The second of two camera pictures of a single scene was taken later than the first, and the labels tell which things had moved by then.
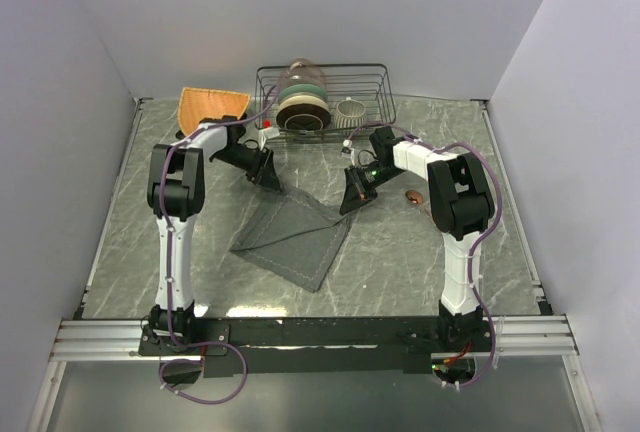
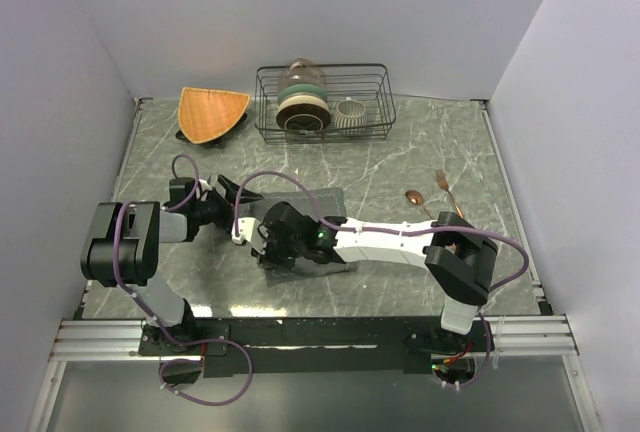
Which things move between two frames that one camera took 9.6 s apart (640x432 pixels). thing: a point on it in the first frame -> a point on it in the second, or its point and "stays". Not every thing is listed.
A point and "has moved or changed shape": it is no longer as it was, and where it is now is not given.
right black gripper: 356,194 -> 267,258
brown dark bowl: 303,116 stays
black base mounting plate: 343,346 stays
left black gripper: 263,172 -> 226,206
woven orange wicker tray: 196,105 stays
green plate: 302,89 stays
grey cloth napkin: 295,237 has moved or changed shape
